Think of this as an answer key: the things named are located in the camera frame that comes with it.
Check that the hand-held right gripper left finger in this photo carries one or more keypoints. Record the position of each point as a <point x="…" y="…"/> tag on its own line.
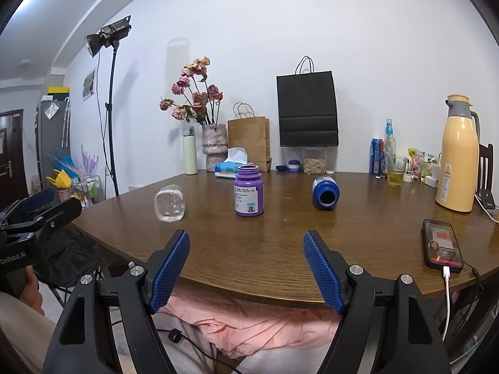
<point x="170" y="270"/>

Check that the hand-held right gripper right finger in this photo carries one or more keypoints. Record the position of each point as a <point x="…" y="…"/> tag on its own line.
<point x="323" y="274"/>

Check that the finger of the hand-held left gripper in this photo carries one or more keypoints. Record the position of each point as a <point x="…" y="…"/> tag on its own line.
<point x="58" y="213"/>
<point x="39" y="198"/>

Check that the clear glass cup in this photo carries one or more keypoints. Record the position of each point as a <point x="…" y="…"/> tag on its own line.
<point x="170" y="204"/>

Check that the person's left forearm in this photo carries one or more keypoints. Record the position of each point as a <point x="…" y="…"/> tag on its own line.
<point x="21" y="339"/>

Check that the person's left hand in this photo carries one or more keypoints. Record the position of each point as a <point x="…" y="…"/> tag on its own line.
<point x="32" y="292"/>

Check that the black folding stool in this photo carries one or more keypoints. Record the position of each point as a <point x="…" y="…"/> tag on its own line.
<point x="66" y="257"/>

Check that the dark wooden door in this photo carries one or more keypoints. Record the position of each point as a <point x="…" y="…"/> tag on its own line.
<point x="11" y="156"/>

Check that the purple plastic hangers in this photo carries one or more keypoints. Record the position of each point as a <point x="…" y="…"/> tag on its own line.
<point x="89" y="159"/>

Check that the grey refrigerator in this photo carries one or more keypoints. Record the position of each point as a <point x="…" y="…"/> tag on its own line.
<point x="52" y="136"/>

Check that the blue plastic bottle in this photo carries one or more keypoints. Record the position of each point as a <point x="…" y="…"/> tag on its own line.
<point x="325" y="193"/>

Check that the pink cloth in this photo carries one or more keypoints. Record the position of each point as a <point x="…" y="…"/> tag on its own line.
<point x="249" y="327"/>

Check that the black light stand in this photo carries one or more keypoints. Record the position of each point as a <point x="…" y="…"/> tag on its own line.
<point x="113" y="124"/>

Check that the purple plastic bottle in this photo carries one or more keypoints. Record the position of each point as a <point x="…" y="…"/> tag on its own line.
<point x="249" y="196"/>

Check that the yellow box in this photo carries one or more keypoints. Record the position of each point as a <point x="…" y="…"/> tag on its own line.
<point x="58" y="90"/>

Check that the small white blue jar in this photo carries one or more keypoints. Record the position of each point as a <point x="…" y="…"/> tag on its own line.
<point x="294" y="166"/>

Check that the clear container of grains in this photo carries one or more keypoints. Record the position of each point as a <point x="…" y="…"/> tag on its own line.
<point x="314" y="161"/>

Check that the blue tissue box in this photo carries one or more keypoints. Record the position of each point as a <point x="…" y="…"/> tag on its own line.
<point x="230" y="167"/>

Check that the white thermos bottle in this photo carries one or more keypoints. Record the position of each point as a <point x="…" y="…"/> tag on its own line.
<point x="190" y="152"/>

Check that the black smartphone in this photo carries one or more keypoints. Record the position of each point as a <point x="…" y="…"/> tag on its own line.
<point x="442" y="245"/>

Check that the glass of tea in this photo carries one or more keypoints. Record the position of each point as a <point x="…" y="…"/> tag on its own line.
<point x="395" y="173"/>

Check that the blue drink can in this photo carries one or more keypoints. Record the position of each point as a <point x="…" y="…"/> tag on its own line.
<point x="376" y="157"/>

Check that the pink ceramic vase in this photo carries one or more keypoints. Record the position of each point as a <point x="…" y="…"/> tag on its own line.
<point x="214" y="146"/>

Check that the clear glass bottle blue label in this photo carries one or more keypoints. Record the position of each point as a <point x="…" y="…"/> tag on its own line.
<point x="389" y="144"/>

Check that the white power adapter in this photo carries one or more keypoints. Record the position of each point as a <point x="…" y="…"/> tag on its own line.
<point x="432" y="177"/>

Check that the brown paper bag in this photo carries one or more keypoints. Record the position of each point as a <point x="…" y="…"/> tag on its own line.
<point x="249" y="140"/>

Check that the black paper bag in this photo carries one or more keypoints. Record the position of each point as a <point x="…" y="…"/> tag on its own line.
<point x="307" y="109"/>

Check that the dried pink flowers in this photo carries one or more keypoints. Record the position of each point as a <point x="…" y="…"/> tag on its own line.
<point x="197" y="97"/>

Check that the black studio light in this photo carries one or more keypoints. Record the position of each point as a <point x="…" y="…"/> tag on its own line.
<point x="109" y="35"/>

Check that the yellow thermos jug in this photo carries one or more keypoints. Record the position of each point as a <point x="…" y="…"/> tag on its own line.
<point x="458" y="156"/>

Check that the black power bank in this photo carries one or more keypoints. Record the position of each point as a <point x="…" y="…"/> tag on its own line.
<point x="487" y="199"/>

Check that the dark wooden chair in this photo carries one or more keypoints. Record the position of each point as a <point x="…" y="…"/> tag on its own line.
<point x="486" y="163"/>

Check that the wall poster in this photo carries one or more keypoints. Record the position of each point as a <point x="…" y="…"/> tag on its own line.
<point x="89" y="85"/>

